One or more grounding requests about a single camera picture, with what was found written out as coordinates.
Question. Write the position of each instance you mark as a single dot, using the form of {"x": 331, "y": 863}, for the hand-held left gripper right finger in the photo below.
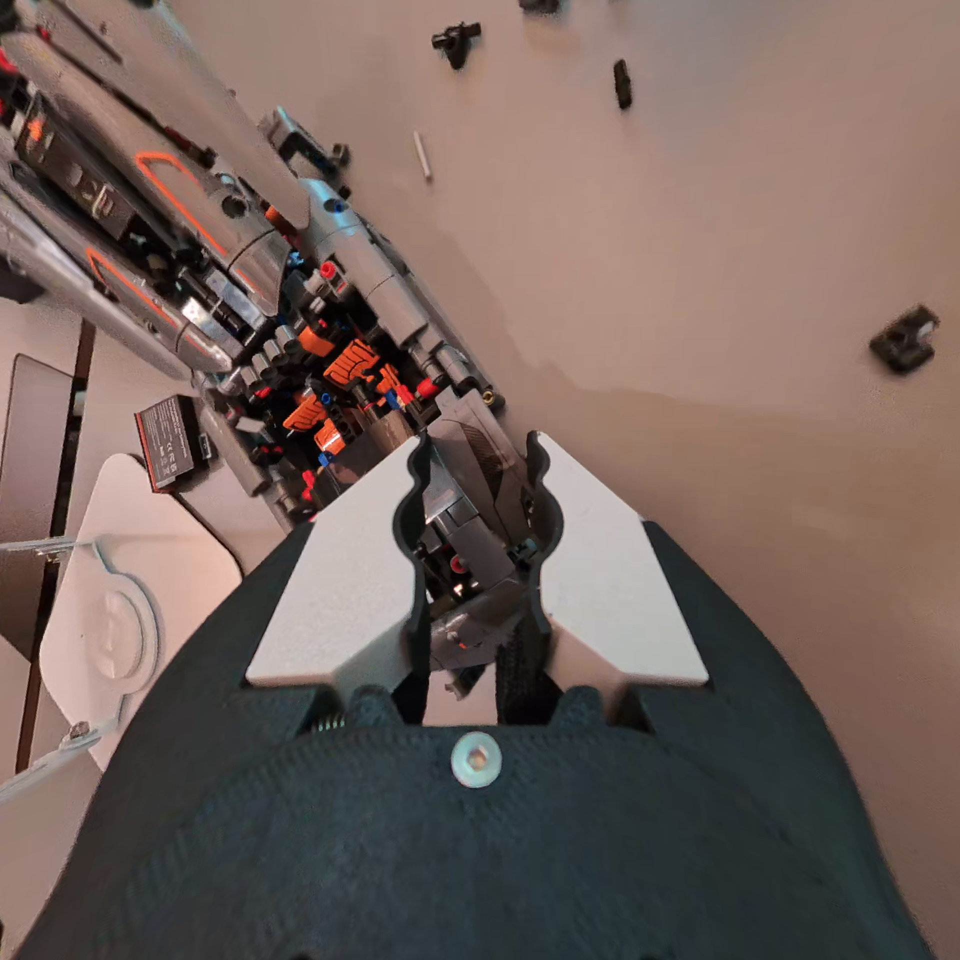
{"x": 622, "y": 600}

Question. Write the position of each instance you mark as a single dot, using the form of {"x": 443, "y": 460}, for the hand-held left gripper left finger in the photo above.
{"x": 337, "y": 600}

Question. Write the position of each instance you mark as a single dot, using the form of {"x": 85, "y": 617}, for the grey toy brick car model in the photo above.
{"x": 187, "y": 202}

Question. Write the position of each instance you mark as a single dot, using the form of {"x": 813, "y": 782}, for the pale booklet stand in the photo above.
{"x": 187, "y": 540}

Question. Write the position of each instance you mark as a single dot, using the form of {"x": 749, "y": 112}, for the black battery pack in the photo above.
{"x": 171, "y": 442}

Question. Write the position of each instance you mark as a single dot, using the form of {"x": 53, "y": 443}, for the black toy brick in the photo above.
{"x": 622, "y": 82}
{"x": 900, "y": 341}

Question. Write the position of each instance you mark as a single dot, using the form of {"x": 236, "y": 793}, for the small white toy rod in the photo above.
{"x": 422, "y": 155}

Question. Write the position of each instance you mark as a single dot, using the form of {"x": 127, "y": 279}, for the black toy brick axle connector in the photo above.
{"x": 454, "y": 39}

